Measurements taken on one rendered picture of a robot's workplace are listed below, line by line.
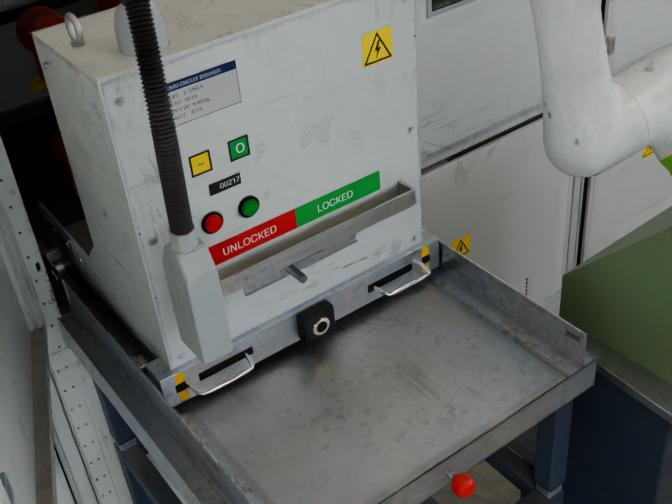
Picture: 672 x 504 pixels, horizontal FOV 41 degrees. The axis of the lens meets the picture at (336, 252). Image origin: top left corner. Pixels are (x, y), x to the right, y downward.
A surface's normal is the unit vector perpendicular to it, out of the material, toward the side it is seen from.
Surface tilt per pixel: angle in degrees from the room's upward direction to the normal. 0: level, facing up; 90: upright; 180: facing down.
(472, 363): 0
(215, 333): 90
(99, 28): 0
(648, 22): 90
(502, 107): 90
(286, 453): 0
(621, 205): 90
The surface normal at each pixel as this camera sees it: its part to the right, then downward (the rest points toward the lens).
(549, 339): -0.80, 0.40
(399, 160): 0.58, 0.43
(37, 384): -0.08, -0.81
